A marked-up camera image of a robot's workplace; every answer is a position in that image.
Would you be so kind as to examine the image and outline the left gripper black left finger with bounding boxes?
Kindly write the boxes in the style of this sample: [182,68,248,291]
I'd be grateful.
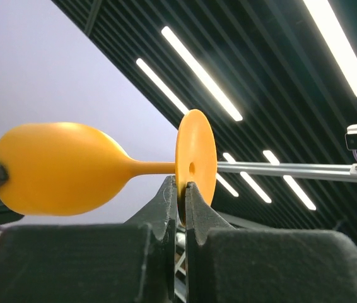
[0,176,177,302]

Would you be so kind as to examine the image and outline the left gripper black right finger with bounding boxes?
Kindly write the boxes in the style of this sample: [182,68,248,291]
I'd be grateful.
[185,182,357,302]

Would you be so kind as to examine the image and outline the yellow wine glass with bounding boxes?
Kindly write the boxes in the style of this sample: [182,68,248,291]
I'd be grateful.
[0,109,218,222]

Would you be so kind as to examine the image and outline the aluminium frame bar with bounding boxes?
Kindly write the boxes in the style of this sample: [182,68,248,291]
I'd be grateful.
[218,162,357,183]

